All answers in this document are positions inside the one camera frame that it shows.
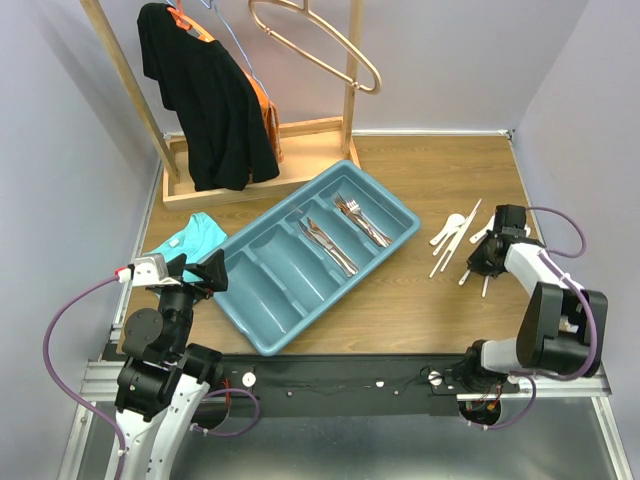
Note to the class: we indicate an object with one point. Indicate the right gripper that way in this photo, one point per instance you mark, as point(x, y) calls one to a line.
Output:
point(476, 263)

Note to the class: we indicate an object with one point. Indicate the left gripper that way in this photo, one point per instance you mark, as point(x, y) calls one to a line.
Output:
point(215, 276)

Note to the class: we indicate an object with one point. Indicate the copper knife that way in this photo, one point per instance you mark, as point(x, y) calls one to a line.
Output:
point(335, 247)

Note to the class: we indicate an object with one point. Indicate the silver knife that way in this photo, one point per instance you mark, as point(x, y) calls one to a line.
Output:
point(347, 266)

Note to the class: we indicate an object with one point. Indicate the silver fork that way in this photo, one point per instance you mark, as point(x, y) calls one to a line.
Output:
point(356, 214)

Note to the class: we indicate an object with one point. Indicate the dark copper fork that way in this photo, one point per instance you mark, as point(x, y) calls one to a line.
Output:
point(362, 225)

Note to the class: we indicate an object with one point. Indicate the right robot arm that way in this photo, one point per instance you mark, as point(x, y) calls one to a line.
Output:
point(562, 333)

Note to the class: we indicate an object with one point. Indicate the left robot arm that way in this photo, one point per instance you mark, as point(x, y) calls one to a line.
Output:
point(165, 376)

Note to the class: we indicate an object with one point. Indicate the white chopstick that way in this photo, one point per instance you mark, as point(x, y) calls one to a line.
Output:
point(455, 242)
point(473, 213)
point(485, 286)

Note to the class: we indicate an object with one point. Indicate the teal folded t-shirt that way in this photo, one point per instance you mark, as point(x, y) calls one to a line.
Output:
point(197, 240)

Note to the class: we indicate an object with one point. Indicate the large white ceramic spoon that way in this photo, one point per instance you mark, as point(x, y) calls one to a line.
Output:
point(479, 236)

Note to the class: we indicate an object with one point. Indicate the small white spoon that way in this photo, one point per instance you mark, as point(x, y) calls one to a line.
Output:
point(449, 235)

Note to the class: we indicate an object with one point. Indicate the white ceramic spoon left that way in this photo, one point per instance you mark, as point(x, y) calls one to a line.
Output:
point(453, 221)

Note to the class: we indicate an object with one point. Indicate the blue-grey plastic cutlery tray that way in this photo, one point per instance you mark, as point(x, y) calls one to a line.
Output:
point(280, 282)

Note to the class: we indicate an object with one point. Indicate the black t-shirt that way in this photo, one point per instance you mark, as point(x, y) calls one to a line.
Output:
point(205, 87)

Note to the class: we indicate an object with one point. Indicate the wooden clothes rack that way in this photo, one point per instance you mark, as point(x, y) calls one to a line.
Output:
point(309, 147)

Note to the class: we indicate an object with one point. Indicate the orange garment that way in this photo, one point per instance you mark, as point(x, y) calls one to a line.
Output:
point(262, 106)

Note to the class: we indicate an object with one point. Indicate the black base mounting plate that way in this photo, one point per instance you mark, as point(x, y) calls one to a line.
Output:
point(289, 386)

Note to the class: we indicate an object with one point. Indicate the orange plastic hanger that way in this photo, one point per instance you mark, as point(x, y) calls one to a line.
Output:
point(184, 22)

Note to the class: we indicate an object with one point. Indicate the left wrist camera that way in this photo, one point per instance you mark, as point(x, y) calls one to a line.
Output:
point(146, 271)

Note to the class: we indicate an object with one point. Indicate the aluminium frame rail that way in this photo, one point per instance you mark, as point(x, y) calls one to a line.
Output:
point(353, 417)

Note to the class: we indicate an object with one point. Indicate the blue wire hanger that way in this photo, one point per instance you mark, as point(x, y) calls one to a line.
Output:
point(213, 5)

